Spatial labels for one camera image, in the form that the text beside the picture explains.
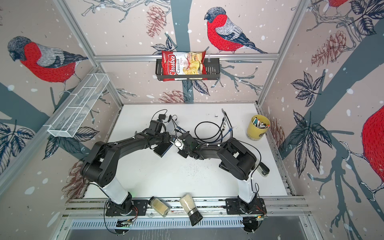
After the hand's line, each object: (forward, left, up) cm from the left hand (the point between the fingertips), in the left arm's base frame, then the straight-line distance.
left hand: (167, 136), depth 95 cm
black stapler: (-19, -34, -3) cm, 39 cm away
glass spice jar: (-39, +1, -2) cm, 39 cm away
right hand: (-7, -7, -5) cm, 11 cm away
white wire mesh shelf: (-7, +44, +24) cm, 51 cm away
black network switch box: (-8, +2, -1) cm, 9 cm away
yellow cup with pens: (+1, -57, +7) cm, 58 cm away
